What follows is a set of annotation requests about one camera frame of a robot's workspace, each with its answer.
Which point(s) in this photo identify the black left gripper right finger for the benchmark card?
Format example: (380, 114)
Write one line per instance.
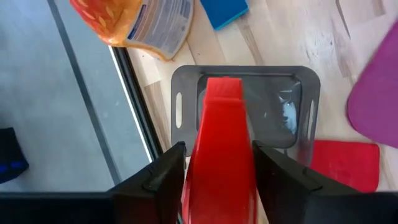
(280, 186)

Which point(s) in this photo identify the purple cloth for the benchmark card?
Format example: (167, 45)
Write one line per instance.
(379, 99)

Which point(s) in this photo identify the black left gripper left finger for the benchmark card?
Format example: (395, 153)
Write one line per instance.
(161, 193)

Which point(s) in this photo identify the black device with blue lights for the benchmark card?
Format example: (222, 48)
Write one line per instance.
(11, 155)

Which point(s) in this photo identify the clear spray bottle red trigger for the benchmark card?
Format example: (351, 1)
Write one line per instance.
(220, 140)

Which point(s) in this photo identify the orange spray bottle white trigger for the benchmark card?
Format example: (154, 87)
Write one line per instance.
(149, 25)

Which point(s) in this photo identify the blue kitchen sponge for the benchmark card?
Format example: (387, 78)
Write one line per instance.
(224, 12)

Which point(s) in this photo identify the clear grey plastic bin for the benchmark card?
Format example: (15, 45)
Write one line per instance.
(189, 93)

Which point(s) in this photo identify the black aluminium table frame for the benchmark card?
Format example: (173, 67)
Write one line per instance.
(140, 102)

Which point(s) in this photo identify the red cloth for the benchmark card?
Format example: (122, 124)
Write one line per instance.
(345, 165)

